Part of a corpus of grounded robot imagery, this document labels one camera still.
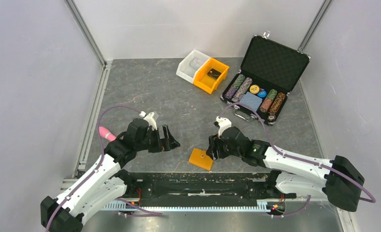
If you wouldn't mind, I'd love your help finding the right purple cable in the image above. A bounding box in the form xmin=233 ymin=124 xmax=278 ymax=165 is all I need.
xmin=218 ymin=102 xmax=377 ymax=204

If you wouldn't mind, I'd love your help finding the clear item in white bin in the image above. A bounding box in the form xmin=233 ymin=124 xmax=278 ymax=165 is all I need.
xmin=189 ymin=58 xmax=204 ymax=70

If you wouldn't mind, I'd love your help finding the yellow leather card holder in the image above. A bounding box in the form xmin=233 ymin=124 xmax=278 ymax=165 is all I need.
xmin=188 ymin=148 xmax=213 ymax=171

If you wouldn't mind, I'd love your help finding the blue playing card deck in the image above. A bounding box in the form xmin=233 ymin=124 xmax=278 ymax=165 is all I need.
xmin=240 ymin=92 xmax=263 ymax=111

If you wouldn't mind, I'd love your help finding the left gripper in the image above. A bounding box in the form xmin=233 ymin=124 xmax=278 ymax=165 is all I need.
xmin=135 ymin=124 xmax=180 ymax=153

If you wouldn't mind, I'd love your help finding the black poker chip case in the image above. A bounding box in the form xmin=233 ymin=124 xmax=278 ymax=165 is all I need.
xmin=220 ymin=34 xmax=311 ymax=125

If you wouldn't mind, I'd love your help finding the blue dealer button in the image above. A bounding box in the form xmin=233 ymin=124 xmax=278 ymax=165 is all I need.
xmin=257 ymin=90 xmax=267 ymax=98

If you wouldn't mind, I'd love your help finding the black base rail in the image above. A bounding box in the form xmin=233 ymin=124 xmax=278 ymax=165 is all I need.
xmin=113 ymin=172 xmax=296 ymax=209

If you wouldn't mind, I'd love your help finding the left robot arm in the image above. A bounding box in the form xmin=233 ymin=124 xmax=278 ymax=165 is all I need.
xmin=40 ymin=118 xmax=180 ymax=232

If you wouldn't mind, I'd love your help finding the dark card in yellow bin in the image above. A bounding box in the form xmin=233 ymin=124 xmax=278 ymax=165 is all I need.
xmin=207 ymin=68 xmax=222 ymax=80

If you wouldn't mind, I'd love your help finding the pink cylindrical toy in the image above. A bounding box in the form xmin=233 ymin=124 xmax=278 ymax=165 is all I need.
xmin=99 ymin=126 xmax=116 ymax=142

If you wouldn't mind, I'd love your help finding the yellow plastic bin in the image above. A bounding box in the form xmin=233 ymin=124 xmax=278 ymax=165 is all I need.
xmin=193 ymin=58 xmax=229 ymax=94

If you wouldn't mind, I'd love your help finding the white plastic bin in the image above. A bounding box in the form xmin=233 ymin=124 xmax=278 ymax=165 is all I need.
xmin=176 ymin=49 xmax=211 ymax=84

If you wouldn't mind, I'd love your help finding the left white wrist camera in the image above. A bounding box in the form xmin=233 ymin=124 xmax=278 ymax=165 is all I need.
xmin=139 ymin=111 xmax=159 ymax=131

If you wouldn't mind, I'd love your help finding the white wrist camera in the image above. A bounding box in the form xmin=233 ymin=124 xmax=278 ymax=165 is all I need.
xmin=214 ymin=116 xmax=232 ymax=138
xmin=139 ymin=111 xmax=159 ymax=131

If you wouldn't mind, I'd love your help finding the yellow dealer button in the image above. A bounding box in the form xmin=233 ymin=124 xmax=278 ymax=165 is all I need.
xmin=249 ymin=85 xmax=260 ymax=94

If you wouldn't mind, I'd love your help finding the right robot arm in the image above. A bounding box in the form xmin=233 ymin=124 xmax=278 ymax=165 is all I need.
xmin=207 ymin=127 xmax=365 ymax=212

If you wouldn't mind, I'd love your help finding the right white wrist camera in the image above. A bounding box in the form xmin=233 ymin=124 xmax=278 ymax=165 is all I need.
xmin=214 ymin=116 xmax=232 ymax=138

